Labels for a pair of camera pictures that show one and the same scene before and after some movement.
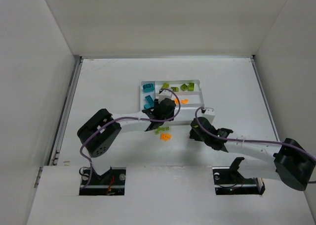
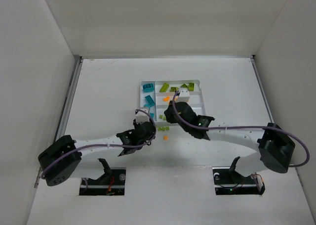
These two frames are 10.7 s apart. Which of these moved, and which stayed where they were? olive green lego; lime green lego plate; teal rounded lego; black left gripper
Moved: black left gripper
Stayed: teal rounded lego; olive green lego; lime green lego plate
